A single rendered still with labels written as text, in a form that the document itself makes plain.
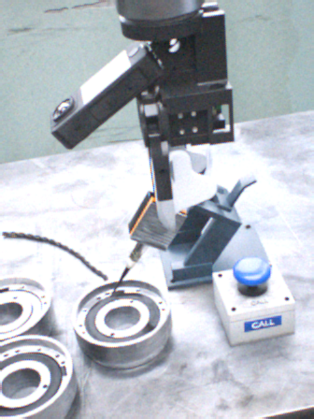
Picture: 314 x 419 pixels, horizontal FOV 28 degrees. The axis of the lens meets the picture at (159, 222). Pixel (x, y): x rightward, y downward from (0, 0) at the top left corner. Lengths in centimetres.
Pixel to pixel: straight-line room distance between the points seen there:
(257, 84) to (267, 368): 181
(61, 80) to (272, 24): 76
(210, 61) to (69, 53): 167
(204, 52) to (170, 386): 32
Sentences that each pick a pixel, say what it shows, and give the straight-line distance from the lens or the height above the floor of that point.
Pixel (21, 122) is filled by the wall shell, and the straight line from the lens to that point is 230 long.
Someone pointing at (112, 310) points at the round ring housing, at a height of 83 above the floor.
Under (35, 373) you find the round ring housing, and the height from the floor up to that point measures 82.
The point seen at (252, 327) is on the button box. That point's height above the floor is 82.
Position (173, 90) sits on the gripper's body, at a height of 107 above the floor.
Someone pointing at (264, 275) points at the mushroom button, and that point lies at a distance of 64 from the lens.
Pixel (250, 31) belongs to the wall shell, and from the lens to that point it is 230.
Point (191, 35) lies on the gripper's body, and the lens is 55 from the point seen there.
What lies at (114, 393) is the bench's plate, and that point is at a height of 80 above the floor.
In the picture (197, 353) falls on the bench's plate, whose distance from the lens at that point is 67.
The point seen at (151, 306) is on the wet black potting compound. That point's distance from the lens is 68.
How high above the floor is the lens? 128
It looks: 34 degrees down
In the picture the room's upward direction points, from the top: 7 degrees counter-clockwise
